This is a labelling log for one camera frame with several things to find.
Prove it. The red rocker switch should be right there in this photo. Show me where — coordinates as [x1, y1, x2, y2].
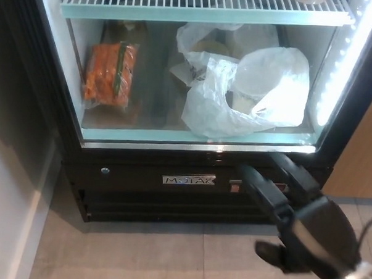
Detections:
[228, 178, 243, 193]

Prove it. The silver Motak logo plate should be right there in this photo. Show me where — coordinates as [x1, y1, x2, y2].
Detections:
[162, 174, 217, 188]

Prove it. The bag of orange carrots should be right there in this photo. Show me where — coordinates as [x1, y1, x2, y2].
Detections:
[81, 40, 141, 112]

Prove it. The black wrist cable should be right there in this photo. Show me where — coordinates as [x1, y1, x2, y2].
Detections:
[357, 214, 372, 262]

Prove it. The white LED light strip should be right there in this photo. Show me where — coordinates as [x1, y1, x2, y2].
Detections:
[315, 0, 372, 129]

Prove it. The black display refrigerator body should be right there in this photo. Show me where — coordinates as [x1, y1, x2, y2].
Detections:
[0, 0, 372, 238]

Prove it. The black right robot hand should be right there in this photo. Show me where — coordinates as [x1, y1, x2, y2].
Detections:
[234, 151, 368, 277]

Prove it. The white wire shelf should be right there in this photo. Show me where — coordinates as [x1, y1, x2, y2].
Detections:
[60, 0, 358, 30]

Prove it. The round container white lid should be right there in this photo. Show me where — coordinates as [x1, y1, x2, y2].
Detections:
[226, 47, 271, 115]

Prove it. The black base vent grille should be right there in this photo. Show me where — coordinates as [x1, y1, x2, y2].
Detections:
[76, 186, 279, 231]

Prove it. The wooden cabinet panel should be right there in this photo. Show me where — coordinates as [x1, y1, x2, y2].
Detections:
[322, 86, 372, 198]

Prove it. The large white plastic bag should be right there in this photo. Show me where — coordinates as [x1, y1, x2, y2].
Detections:
[180, 43, 312, 143]

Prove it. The clear crumpled plastic bag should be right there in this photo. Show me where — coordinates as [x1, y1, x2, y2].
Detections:
[175, 20, 281, 88]

